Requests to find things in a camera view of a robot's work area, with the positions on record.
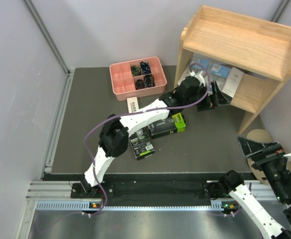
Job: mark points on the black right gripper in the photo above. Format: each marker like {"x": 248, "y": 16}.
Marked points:
{"x": 263, "y": 152}

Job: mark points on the pink divided organizer tray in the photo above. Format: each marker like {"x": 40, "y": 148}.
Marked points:
{"x": 123, "y": 83}

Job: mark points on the green rolled tie in tray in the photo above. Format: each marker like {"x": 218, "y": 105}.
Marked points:
{"x": 135, "y": 70}

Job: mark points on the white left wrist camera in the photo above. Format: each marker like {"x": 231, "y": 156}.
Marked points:
{"x": 199, "y": 75}

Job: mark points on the light wooden two-tier shelf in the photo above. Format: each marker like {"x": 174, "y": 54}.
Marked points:
{"x": 260, "y": 47}

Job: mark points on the beige baseball cap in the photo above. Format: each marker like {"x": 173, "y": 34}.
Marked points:
{"x": 260, "y": 136}

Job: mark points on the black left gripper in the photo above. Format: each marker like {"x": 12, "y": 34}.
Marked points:
{"x": 211, "y": 101}

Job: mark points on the blue white razor blister pack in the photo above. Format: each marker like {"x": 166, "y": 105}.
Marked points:
{"x": 195, "y": 65}

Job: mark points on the black green face-print razor box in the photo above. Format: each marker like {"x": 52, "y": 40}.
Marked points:
{"x": 141, "y": 144}

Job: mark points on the brown rolled tie in tray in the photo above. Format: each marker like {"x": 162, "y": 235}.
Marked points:
{"x": 139, "y": 84}

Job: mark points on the black green Gillette razor box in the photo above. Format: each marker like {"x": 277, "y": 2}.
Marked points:
{"x": 171, "y": 125}

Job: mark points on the blue rolled tie in tray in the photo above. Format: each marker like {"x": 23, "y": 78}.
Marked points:
{"x": 145, "y": 67}

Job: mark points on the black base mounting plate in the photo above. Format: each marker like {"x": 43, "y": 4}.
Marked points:
{"x": 197, "y": 185}

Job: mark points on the white Harry's razor box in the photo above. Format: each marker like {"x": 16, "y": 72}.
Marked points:
{"x": 133, "y": 105}

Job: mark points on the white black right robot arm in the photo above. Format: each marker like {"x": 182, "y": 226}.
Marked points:
{"x": 260, "y": 204}

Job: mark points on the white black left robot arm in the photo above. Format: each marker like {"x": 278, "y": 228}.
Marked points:
{"x": 117, "y": 129}

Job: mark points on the white razor box dark end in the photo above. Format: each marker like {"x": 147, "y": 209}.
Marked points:
{"x": 232, "y": 82}

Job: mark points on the dark rolled tie in tray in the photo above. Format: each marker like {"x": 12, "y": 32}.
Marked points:
{"x": 149, "y": 81}

